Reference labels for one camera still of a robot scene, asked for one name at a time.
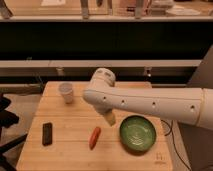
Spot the black eraser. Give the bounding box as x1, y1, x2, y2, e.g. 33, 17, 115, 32
42, 123, 52, 146

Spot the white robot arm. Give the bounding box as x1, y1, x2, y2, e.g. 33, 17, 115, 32
83, 68, 213, 130

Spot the white paper cup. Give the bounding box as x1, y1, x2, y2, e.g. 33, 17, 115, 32
58, 82, 73, 104

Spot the orange carrot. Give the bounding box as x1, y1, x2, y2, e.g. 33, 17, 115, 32
89, 127, 101, 149

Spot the green bowl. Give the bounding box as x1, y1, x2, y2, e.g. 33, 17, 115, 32
119, 115, 157, 152

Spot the black office chair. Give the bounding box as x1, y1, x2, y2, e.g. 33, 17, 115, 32
0, 93, 27, 171

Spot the black cable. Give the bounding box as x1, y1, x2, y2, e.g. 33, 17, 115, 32
161, 119, 193, 171

